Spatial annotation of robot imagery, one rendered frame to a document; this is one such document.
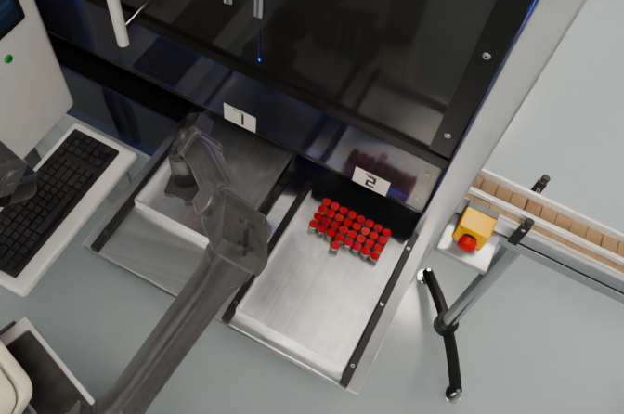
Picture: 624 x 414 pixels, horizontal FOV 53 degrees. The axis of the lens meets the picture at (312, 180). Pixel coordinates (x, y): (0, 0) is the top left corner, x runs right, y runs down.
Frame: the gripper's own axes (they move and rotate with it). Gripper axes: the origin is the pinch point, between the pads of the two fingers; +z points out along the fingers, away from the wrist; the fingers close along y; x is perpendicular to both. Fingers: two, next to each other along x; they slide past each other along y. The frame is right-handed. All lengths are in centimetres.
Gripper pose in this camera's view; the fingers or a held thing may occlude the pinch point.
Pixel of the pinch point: (188, 196)
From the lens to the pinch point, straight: 149.1
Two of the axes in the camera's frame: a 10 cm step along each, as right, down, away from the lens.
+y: 2.2, -8.4, 5.0
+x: -9.7, -2.4, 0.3
